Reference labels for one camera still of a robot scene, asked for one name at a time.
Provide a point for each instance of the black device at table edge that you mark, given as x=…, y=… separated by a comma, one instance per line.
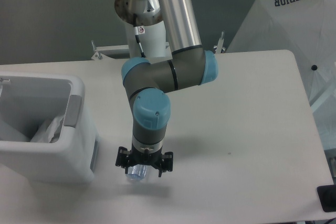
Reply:
x=326, y=195

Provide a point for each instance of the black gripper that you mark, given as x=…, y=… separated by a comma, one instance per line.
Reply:
x=162, y=162

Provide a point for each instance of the white plastic trash can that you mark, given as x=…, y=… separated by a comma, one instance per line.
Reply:
x=29, y=98

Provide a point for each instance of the metal clamp bolt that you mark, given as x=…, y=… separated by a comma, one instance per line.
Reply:
x=219, y=47

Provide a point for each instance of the white superior umbrella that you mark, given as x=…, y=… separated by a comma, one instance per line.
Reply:
x=304, y=27

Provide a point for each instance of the crushed clear plastic bottle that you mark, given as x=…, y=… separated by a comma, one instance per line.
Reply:
x=138, y=173

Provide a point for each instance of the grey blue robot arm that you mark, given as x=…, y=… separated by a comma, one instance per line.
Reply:
x=166, y=55

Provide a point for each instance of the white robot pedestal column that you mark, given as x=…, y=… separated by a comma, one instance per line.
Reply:
x=144, y=26

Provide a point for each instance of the clear plastic bag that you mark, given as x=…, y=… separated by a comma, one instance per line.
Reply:
x=49, y=131

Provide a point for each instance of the white mounting bracket frame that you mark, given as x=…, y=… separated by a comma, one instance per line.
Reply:
x=114, y=52

